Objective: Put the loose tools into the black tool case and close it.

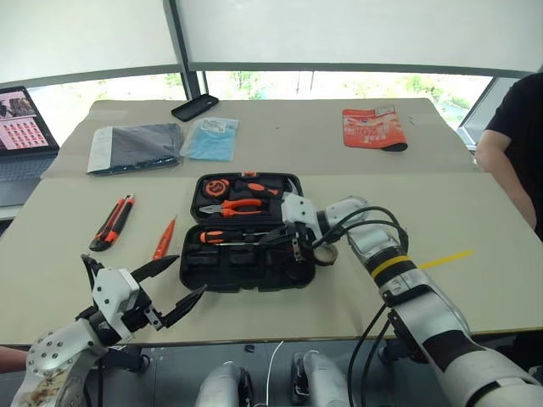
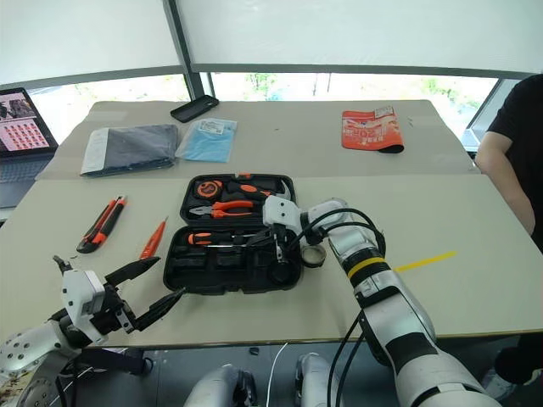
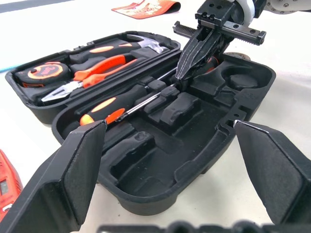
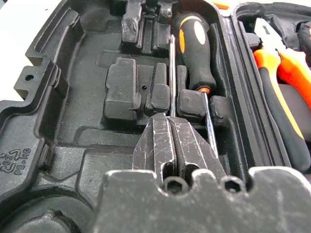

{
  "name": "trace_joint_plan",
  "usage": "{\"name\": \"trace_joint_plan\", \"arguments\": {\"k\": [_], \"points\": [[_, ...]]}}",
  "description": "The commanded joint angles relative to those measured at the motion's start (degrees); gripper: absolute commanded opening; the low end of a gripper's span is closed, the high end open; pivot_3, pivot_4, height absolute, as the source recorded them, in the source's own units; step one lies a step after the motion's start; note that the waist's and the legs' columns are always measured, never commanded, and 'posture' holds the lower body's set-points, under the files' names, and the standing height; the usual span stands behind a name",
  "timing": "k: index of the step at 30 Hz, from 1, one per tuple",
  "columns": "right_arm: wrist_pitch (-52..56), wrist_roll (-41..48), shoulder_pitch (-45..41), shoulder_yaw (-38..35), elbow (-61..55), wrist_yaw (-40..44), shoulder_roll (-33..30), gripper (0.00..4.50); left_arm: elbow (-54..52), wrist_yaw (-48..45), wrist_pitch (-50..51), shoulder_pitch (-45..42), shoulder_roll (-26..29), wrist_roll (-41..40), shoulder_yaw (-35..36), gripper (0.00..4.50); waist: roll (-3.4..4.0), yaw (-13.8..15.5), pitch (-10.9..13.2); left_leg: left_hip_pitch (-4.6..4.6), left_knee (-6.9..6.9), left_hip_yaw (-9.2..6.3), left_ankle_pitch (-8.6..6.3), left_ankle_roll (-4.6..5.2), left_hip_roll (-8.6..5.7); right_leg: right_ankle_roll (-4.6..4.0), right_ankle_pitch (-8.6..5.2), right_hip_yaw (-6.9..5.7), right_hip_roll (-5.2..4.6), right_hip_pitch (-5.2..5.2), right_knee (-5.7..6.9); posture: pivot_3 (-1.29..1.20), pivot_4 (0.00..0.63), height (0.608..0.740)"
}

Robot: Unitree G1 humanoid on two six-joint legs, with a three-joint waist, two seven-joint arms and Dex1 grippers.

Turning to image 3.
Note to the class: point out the red plastic hand tool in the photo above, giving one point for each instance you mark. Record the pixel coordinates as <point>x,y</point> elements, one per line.
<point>7,174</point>

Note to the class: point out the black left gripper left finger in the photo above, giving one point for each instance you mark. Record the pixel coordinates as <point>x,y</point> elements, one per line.
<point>56,184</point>

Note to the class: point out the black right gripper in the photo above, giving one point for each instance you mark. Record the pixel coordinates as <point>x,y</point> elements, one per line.
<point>213,14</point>

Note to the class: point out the black orange screwdriver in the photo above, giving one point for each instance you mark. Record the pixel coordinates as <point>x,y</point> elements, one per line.
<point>121,97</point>
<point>115,116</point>

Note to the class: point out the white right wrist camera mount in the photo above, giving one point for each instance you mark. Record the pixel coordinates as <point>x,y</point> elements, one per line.
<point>246,9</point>

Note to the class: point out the black plastic tool case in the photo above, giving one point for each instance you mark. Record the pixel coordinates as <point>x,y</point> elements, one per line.
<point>170,157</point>

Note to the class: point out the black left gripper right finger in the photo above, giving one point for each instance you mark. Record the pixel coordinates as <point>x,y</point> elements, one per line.
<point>279,174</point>

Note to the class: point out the black orange tape measure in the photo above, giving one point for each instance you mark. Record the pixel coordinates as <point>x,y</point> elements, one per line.
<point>46,72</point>

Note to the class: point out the blue tape strip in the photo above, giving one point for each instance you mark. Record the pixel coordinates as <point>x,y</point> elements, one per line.
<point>6,69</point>

